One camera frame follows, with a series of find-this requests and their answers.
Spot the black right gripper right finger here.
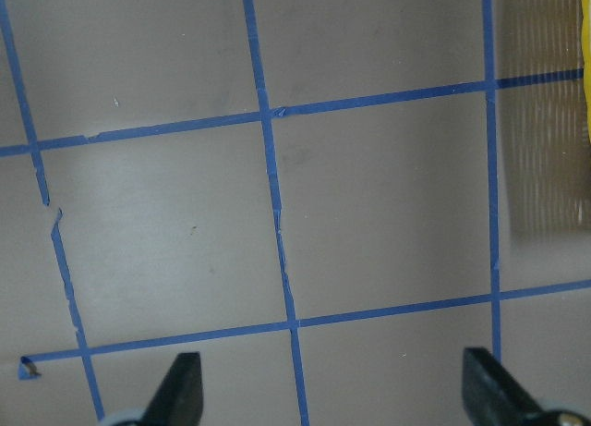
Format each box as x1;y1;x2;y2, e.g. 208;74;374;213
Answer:
462;347;554;426

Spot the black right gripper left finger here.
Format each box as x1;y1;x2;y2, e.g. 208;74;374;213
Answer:
139;352;203;426

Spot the yellow woven basket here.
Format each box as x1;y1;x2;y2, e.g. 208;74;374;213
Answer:
580;0;591;133

